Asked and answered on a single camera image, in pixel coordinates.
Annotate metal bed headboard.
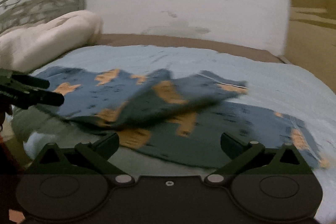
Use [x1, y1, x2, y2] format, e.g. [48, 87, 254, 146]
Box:
[1, 0, 86, 32]

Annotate light blue bedspread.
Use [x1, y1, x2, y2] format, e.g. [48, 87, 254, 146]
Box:
[11, 46, 335, 223]

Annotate cream rolled blanket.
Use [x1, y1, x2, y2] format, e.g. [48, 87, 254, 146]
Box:
[1, 10, 103, 73]

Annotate blue pants with orange cars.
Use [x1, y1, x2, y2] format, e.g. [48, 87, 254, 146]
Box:
[38, 67, 327, 169]

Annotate brown mattress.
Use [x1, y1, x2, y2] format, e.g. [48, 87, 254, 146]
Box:
[98, 34, 282, 63]

